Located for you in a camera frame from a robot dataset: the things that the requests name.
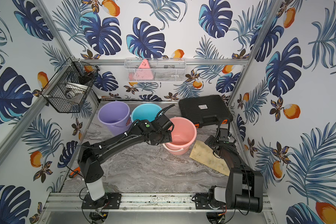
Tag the yellow cleaning cloth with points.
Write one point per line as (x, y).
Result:
(204, 155)

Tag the black wire basket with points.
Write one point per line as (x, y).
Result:
(68, 90)

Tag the pink triangular item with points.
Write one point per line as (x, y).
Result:
(144, 72)

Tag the clear wall shelf basket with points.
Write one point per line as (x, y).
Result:
(163, 69)

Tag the orange handled screwdriver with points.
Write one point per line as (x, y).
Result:
(74, 173)

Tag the purple plastic bucket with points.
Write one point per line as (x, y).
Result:
(116, 116)

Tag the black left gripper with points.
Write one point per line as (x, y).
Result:
(162, 134)

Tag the teal plastic bucket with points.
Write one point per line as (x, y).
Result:
(147, 111)

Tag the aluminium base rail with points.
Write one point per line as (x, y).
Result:
(133, 202)

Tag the pink plastic bucket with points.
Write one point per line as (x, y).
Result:
(183, 135)

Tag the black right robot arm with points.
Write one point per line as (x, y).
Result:
(244, 190)

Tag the black plastic tool case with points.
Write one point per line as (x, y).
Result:
(205, 111)

